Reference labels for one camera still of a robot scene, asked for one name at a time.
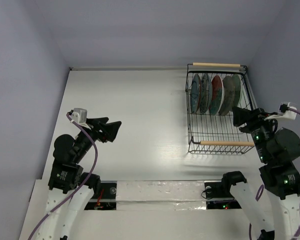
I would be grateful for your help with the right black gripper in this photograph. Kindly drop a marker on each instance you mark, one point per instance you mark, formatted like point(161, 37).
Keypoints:
point(251, 120)

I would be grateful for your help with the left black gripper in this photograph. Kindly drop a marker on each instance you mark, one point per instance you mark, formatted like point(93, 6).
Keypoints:
point(109, 130)

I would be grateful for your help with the blue white floral plate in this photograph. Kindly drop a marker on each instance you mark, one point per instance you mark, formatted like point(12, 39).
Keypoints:
point(206, 96)

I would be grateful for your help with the teal blue plate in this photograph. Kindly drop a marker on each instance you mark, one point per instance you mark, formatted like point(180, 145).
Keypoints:
point(195, 93)

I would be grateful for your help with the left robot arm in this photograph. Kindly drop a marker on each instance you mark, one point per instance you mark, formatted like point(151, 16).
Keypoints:
point(70, 188)

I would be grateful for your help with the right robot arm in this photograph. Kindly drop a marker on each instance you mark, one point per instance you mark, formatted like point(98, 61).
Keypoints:
point(276, 149)

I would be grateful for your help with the green leaf plate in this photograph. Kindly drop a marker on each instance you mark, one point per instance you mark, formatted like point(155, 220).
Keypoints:
point(236, 80)

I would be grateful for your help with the grey deer snowflake plate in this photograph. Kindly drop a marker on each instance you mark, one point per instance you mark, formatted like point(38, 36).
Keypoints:
point(229, 96)

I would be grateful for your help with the red teal flower plate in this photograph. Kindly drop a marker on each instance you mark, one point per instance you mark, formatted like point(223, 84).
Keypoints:
point(217, 95)

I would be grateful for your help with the white front platform board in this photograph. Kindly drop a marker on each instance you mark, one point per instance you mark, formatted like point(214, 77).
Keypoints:
point(158, 210)

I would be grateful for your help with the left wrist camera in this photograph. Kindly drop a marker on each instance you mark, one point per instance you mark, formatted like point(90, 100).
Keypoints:
point(79, 116)

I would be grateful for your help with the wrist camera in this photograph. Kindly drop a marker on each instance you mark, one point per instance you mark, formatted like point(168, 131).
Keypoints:
point(79, 116)
point(286, 111)

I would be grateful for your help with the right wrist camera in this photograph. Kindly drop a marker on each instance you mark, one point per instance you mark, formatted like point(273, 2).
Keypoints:
point(286, 111)

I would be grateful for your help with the black wire dish rack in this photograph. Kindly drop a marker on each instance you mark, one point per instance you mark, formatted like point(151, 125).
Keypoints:
point(215, 134)

